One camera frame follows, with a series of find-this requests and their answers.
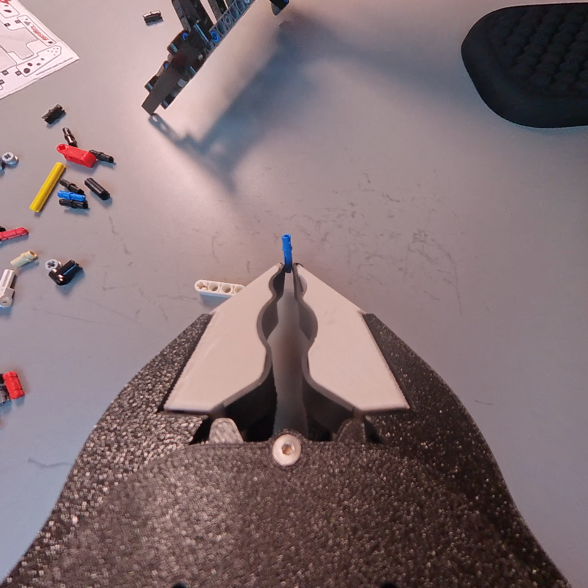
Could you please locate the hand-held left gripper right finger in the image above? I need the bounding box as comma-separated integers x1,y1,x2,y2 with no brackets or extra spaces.
296,267,409,414

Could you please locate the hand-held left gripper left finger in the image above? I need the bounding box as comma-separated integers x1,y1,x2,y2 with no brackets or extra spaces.
164,264,281,414

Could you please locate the white toy brick beam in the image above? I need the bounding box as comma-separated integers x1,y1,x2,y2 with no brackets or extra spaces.
194,280,244,296

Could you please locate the black toy vehicle chassis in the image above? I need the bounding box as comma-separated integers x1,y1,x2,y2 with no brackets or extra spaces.
142,0,290,115

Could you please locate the grey desk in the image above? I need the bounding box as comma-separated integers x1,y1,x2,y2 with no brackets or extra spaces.
0,0,588,588

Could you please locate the pile of small toy brick parts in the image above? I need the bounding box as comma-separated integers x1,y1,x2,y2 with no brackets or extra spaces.
0,103,115,405

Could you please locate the black wrist rest pad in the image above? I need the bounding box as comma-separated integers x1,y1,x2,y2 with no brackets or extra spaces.
462,5,588,129

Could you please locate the white sticker sheet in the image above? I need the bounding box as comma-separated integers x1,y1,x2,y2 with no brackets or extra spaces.
0,0,80,100

